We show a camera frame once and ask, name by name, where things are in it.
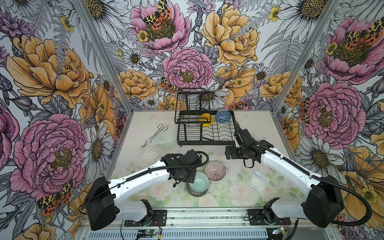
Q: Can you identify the light green bowl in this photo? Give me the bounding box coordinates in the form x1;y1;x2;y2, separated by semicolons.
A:
189;172;210;194

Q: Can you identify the blue triangle patterned bowl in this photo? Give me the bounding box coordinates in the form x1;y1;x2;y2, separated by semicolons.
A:
215;110;232;124

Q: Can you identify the yellow bowl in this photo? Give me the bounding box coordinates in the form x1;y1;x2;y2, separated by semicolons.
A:
199;113;215;127

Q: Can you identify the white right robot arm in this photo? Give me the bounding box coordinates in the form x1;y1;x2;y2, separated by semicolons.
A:
226;122;344;228

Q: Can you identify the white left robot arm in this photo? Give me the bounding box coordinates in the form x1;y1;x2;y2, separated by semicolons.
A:
84;150;209;231

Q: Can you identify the dotted pattern bowl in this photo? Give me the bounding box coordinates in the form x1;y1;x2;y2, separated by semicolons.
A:
186;183;208;198

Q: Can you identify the pink striped bowl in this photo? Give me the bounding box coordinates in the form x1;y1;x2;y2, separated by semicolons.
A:
205;162;227;183

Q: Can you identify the clear plastic container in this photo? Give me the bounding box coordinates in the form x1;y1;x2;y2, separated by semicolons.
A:
248;171;270;195

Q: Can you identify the black wire dish rack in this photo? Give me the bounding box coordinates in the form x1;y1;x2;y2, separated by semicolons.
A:
174;89;236;147

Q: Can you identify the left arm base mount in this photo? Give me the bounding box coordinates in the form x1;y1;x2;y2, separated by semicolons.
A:
123;200;168;227

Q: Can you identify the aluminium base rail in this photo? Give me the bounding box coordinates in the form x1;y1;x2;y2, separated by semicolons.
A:
76;208;341;240

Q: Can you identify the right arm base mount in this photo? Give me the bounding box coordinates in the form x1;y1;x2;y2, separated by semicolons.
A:
244;198;291;226

